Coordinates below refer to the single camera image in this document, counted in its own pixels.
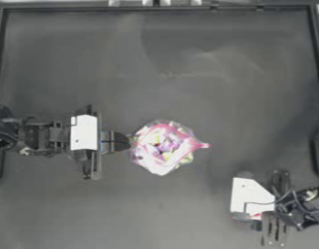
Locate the clear bag with pink zip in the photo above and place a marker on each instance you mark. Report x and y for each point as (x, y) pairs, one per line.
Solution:
(162, 155)

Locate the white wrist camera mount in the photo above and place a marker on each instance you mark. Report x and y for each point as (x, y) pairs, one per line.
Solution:
(85, 133)
(251, 193)

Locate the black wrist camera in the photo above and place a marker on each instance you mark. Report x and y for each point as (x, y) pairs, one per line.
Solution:
(242, 216)

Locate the black table frame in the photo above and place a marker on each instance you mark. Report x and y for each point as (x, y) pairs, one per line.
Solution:
(58, 8)

